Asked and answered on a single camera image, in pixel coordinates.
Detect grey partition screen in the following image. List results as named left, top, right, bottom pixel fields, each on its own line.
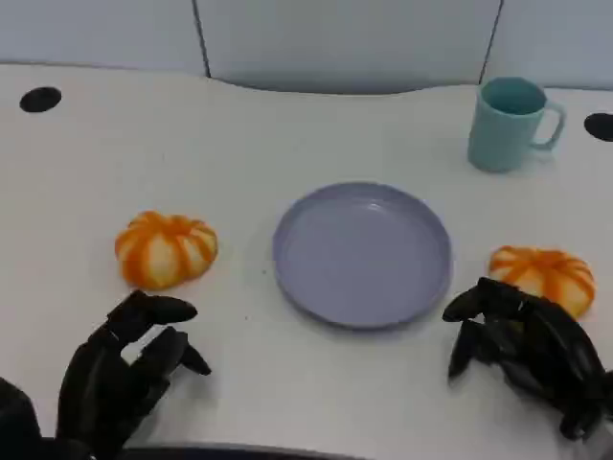
left=0, top=0, right=613, bottom=96

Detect lilac plate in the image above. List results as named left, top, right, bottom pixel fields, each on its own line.
left=272, top=181, right=454, bottom=332

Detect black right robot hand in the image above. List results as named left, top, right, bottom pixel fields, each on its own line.
left=441, top=276, right=613, bottom=442

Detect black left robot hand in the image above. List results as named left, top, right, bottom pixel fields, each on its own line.
left=56, top=289, right=213, bottom=460

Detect pale green mug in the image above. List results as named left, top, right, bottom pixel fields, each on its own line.
left=466, top=76, right=568, bottom=174

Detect orange white toy bread roll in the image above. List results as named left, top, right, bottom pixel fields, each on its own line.
left=488, top=244, right=597, bottom=320
left=114, top=210, right=219, bottom=291

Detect black table cable hole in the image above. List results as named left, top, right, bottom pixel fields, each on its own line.
left=583, top=112, right=613, bottom=142
left=19, top=86, right=63, bottom=114

